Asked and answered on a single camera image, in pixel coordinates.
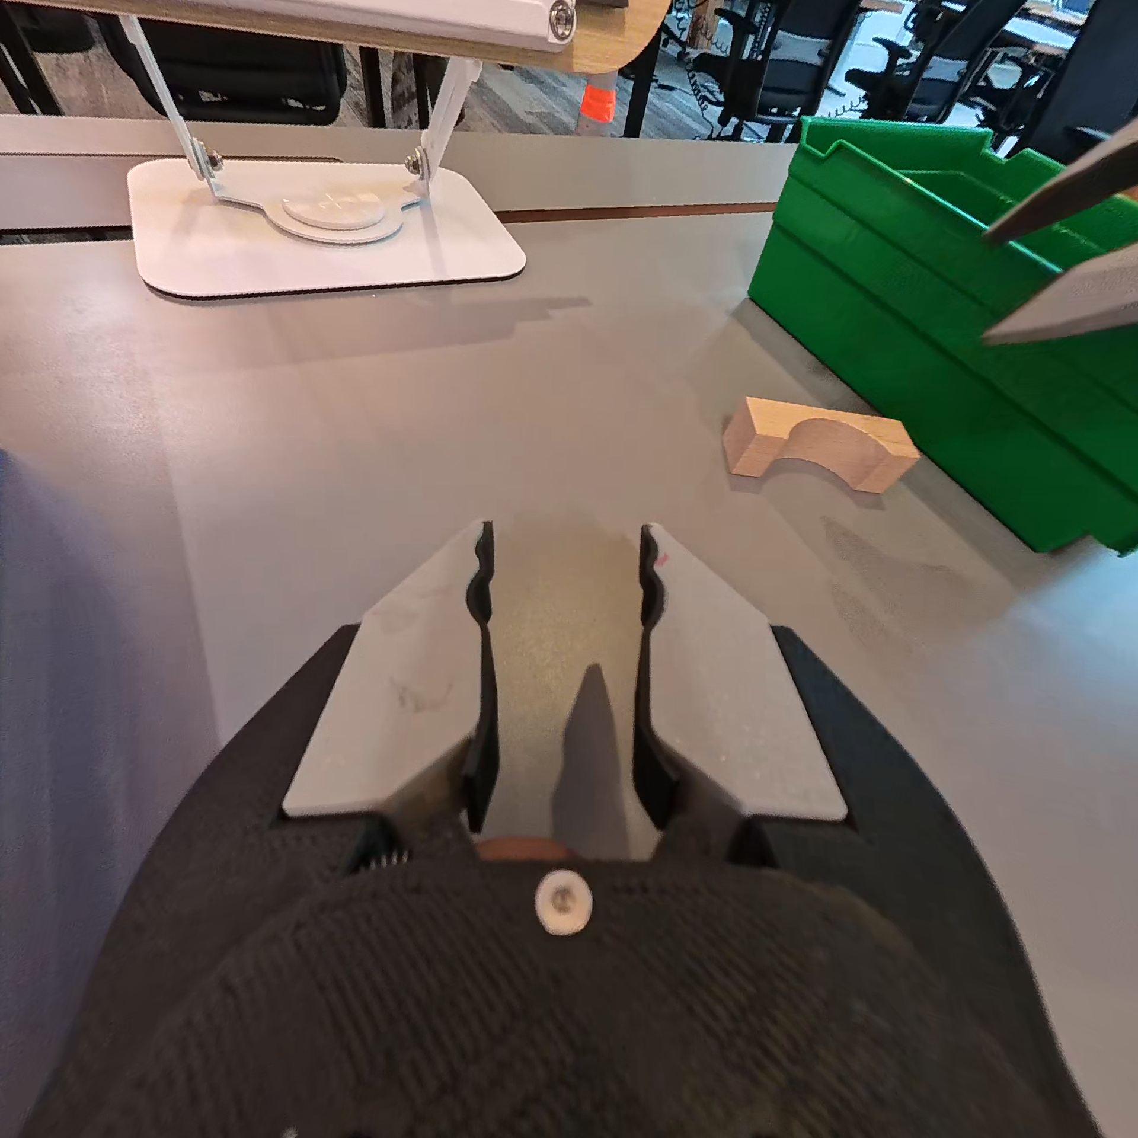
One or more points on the orange reflective marker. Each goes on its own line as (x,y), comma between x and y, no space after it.
(598,107)

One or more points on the white document stand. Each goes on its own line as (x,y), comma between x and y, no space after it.
(267,257)

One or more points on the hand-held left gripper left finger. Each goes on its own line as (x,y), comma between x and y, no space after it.
(400,694)

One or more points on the black office chair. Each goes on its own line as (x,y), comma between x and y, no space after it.
(1093,71)
(240,80)
(783,71)
(943,62)

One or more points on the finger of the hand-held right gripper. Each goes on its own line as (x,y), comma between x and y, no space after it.
(1093,183)
(1085,307)

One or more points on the green plastic bin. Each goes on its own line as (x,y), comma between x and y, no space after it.
(889,302)

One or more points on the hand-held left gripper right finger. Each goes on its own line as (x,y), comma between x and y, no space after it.
(738,711)

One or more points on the black table leg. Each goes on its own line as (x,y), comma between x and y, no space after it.
(642,97)

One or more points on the natural wooden arch block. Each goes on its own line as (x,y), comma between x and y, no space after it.
(756,435)

